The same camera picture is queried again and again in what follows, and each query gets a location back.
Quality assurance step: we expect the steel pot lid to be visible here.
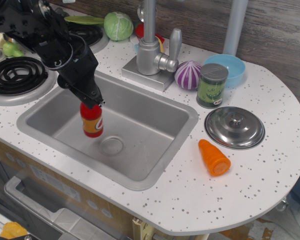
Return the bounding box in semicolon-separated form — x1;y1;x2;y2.
204;106;266;150

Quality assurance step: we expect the grey toy sink basin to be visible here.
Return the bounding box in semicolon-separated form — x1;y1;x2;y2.
17;71;198;191

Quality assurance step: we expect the rear black stove burner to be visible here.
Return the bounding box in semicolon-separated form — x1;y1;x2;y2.
68;22;110;54

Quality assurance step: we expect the purple toy onion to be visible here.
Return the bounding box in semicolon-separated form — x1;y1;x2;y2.
174;60;202;90

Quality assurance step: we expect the green plastic plate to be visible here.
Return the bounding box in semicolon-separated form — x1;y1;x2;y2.
64;16;105;25

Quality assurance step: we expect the orange toy carrot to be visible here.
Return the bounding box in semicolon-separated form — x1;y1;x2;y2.
198;139;231;177

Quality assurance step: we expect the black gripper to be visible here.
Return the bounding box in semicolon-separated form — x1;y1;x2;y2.
34;34;106;109

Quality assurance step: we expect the yellow toy food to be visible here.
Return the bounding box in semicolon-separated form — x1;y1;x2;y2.
0;222;28;240

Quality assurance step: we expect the front black stove burner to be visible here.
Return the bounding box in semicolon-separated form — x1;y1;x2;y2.
0;56;57;107

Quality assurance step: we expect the green toy can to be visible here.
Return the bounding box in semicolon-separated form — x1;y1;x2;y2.
196;63;229;109

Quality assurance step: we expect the red toy pepper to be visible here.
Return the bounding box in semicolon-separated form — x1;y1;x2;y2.
134;23;144;39

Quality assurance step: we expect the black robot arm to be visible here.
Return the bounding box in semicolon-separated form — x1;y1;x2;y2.
0;0;105;109

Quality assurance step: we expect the light blue bowl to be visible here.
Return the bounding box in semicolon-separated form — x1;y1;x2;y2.
204;54;246;88

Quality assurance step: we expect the grey oven door handle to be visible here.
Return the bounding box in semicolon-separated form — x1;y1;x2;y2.
4;176;95;240

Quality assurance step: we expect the red toy bottle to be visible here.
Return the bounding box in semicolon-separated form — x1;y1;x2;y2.
80;102;104;138

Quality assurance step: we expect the grey vertical pole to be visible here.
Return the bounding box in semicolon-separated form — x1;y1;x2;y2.
222;0;249;56

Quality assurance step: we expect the black stove burner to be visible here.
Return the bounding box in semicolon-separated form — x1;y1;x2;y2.
0;56;57;107
68;22;110;54

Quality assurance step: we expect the green toy cabbage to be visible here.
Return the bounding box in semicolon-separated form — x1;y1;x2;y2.
103;12;134;42

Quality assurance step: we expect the green toy vegetable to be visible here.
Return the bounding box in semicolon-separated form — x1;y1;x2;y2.
2;42;24;57

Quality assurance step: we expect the silver toy faucet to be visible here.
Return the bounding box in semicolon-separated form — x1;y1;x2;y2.
121;0;182;92

